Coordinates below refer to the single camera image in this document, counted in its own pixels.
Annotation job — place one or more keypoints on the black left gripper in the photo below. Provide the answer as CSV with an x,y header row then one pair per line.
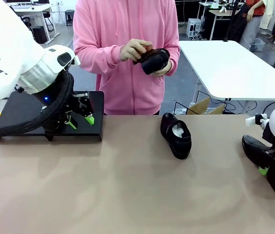
x,y
62,118

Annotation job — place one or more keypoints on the black pointed dress shoe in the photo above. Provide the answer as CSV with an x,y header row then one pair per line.
x,y
252,146

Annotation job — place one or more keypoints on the black perforated leather loafer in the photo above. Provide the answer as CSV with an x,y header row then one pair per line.
x,y
179,148
152,64

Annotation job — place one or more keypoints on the brown wooden shoe brush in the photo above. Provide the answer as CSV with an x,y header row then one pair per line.
x,y
149,52

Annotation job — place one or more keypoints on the person's left forearm pink sleeve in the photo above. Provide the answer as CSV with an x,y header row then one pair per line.
x,y
175,56

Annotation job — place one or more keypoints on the person's right forearm pink sleeve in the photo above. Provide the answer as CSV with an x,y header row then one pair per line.
x,y
98,57

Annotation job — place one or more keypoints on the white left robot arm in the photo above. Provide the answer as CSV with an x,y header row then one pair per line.
x,y
5,48

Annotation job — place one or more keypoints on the person's right hand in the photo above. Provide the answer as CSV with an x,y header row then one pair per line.
x,y
132,50

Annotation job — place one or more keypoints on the person's left hand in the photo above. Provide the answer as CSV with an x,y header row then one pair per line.
x,y
168,69

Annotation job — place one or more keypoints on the pink hoodie torso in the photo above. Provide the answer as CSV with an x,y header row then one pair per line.
x,y
132,97

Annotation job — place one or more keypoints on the black computer tower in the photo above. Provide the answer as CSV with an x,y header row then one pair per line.
x,y
40,35

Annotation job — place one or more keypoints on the brown cardboard box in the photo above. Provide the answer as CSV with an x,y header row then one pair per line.
x,y
198,107

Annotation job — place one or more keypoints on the white paper shoe stuffing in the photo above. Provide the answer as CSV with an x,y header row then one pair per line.
x,y
178,130

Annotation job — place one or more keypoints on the small dark stool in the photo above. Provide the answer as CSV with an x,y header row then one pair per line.
x,y
69,18

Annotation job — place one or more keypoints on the black office chair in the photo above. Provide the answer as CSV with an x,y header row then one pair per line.
x,y
26,22

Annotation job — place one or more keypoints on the large white table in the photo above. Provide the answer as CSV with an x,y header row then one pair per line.
x,y
225,68

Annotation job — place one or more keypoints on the white office desk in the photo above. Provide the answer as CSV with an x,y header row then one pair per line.
x,y
30,9

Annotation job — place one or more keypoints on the grey plastic bin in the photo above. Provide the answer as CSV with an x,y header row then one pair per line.
x,y
258,45

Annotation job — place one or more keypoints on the mannequin in orange shirt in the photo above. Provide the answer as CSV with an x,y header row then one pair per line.
x,y
252,29

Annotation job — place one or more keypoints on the white computer case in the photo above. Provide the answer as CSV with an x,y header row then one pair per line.
x,y
194,28

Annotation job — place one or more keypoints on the dark hanging garment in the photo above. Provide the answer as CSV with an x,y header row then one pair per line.
x,y
236,24

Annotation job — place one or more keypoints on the cream hanging garment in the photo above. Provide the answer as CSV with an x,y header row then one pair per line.
x,y
268,17

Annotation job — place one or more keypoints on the brown-topped desk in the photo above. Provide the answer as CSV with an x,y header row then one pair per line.
x,y
222,12

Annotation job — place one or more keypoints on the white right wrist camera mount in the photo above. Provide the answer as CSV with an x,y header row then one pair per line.
x,y
250,121

